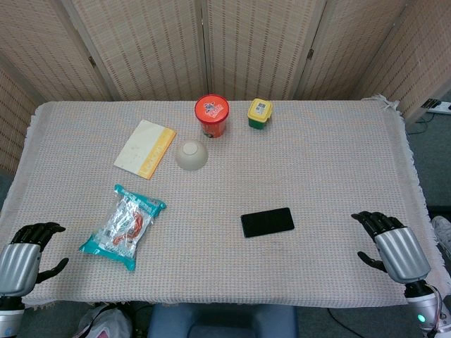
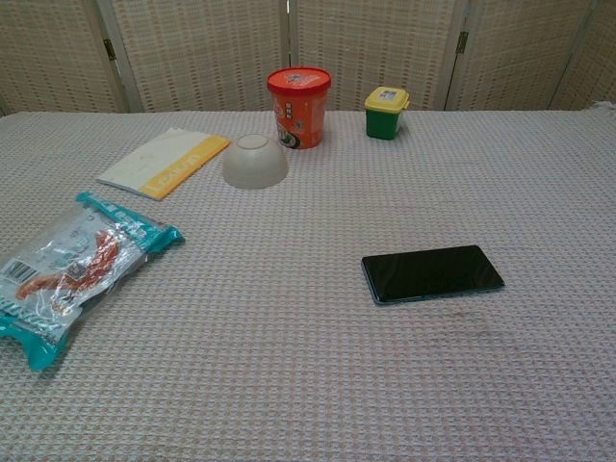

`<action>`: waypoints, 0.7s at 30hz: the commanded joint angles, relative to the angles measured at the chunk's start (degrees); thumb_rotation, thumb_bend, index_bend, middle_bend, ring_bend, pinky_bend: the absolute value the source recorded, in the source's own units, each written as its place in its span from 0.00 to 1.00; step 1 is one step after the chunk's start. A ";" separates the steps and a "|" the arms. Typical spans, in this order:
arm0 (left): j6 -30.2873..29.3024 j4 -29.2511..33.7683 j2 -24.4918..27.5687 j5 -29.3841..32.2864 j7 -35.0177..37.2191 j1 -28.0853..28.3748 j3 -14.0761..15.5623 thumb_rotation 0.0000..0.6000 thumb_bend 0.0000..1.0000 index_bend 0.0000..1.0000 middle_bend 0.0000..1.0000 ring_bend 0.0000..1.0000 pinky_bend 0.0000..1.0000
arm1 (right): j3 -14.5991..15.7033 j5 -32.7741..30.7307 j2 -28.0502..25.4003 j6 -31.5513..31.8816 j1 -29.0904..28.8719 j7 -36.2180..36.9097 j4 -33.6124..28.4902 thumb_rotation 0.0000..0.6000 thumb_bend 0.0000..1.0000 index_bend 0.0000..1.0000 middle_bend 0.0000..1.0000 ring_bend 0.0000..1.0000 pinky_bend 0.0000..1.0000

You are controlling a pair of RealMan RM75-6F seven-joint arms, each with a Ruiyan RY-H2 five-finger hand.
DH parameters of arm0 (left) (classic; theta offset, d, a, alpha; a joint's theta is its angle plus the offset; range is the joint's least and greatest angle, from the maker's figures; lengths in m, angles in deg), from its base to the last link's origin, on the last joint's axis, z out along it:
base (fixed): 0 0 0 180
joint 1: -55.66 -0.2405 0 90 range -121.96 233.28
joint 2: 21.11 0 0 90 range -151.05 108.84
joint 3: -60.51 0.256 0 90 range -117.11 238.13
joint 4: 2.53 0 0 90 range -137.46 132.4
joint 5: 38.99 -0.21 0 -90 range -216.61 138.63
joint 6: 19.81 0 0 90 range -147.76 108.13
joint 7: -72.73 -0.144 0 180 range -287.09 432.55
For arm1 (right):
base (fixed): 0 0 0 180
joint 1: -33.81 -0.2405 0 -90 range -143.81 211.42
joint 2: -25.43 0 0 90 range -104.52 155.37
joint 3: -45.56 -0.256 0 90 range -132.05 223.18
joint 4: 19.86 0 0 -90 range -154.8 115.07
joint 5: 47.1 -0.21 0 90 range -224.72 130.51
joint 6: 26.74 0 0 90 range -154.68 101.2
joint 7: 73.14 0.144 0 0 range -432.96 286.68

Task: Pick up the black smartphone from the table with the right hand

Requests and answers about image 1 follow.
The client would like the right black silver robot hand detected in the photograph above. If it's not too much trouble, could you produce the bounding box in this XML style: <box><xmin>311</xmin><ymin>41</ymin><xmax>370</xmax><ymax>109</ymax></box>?
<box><xmin>351</xmin><ymin>211</ymin><xmax>432</xmax><ymax>284</ymax></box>

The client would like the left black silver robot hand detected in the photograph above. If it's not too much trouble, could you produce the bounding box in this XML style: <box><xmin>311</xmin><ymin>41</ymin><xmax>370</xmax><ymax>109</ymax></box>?
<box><xmin>0</xmin><ymin>221</ymin><xmax>70</xmax><ymax>297</ymax></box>

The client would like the smartphone black screen blue back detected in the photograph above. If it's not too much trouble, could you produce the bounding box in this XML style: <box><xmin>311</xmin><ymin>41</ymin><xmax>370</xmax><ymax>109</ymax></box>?
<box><xmin>240</xmin><ymin>207</ymin><xmax>295</xmax><ymax>239</ymax></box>

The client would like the white sneaker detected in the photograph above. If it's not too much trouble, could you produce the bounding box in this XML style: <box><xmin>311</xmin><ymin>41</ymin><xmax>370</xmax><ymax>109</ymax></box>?
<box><xmin>431</xmin><ymin>215</ymin><xmax>451</xmax><ymax>255</ymax></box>

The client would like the teal clear snack bag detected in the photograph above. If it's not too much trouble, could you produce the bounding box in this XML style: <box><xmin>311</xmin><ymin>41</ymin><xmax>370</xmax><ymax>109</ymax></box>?
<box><xmin>78</xmin><ymin>184</ymin><xmax>167</xmax><ymax>272</ymax></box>

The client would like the beige woven tablecloth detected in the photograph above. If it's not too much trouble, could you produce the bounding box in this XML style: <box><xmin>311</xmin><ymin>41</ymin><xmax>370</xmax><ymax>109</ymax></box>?
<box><xmin>0</xmin><ymin>94</ymin><xmax>451</xmax><ymax>311</ymax></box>

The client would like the white power strip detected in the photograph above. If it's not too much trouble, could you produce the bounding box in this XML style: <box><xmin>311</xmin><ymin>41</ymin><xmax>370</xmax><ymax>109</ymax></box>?
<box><xmin>424</xmin><ymin>99</ymin><xmax>451</xmax><ymax>114</ymax></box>

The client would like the white yellow booklet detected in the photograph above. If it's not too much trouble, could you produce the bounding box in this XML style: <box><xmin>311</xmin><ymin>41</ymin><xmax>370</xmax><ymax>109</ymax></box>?
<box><xmin>113</xmin><ymin>119</ymin><xmax>178</xmax><ymax>181</ymax></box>

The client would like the yellow lidded green container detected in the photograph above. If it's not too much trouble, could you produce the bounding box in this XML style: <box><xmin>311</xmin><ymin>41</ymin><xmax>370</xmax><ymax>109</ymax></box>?
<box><xmin>246</xmin><ymin>98</ymin><xmax>274</xmax><ymax>130</ymax></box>

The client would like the beige upturned bowl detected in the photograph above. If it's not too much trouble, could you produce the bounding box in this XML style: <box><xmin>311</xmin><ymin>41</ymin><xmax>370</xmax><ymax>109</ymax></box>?
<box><xmin>175</xmin><ymin>139</ymin><xmax>209</xmax><ymax>173</ymax></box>

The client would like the red instant noodle cup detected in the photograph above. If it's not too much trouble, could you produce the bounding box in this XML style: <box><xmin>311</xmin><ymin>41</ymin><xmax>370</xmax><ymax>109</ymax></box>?
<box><xmin>194</xmin><ymin>94</ymin><xmax>230</xmax><ymax>140</ymax></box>

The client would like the bamboo folding screen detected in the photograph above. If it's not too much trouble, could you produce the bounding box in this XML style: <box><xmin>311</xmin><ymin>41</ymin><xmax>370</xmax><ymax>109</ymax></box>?
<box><xmin>0</xmin><ymin>0</ymin><xmax>451</xmax><ymax>175</ymax></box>

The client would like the black floor cable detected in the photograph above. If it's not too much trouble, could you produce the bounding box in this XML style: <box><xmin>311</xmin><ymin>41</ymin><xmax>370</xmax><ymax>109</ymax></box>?
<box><xmin>326</xmin><ymin>308</ymin><xmax>359</xmax><ymax>334</ymax></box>

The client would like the black power strip cable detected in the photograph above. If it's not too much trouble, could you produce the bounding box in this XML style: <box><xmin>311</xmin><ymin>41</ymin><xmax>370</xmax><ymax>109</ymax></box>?
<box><xmin>407</xmin><ymin>114</ymin><xmax>430</xmax><ymax>135</ymax></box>

